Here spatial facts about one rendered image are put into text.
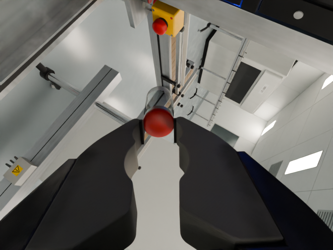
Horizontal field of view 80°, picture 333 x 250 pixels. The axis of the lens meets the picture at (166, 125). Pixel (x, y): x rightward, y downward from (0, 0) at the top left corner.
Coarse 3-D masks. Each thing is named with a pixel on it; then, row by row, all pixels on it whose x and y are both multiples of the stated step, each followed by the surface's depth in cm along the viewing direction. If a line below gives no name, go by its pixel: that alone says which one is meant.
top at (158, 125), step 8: (152, 112) 12; (160, 112) 12; (168, 112) 13; (144, 120) 13; (152, 120) 13; (160, 120) 13; (168, 120) 13; (144, 128) 13; (152, 128) 13; (160, 128) 13; (168, 128) 13; (160, 136) 13
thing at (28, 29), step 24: (0, 0) 31; (24, 0) 34; (48, 0) 37; (72, 0) 41; (0, 24) 32; (24, 24) 35; (48, 24) 38; (0, 48) 34; (24, 48) 36; (0, 72) 34
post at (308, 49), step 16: (160, 0) 49; (176, 0) 46; (192, 0) 44; (208, 0) 42; (208, 16) 45; (224, 16) 43; (240, 16) 41; (256, 16) 39; (240, 32) 44; (256, 32) 42; (272, 32) 40; (288, 32) 38; (304, 32) 37; (272, 48) 43; (288, 48) 41; (304, 48) 39; (320, 48) 37; (320, 64) 40
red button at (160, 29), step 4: (156, 20) 52; (160, 20) 52; (152, 24) 53; (156, 24) 52; (160, 24) 52; (164, 24) 52; (156, 28) 53; (160, 28) 52; (164, 28) 52; (156, 32) 54; (160, 32) 53; (164, 32) 53
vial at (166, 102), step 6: (150, 90) 16; (156, 90) 15; (162, 90) 15; (168, 90) 16; (150, 96) 15; (156, 96) 14; (162, 96) 14; (168, 96) 15; (150, 102) 14; (156, 102) 14; (162, 102) 14; (168, 102) 14; (144, 108) 14; (150, 108) 13; (156, 108) 13; (162, 108) 13; (168, 108) 14; (144, 114) 14
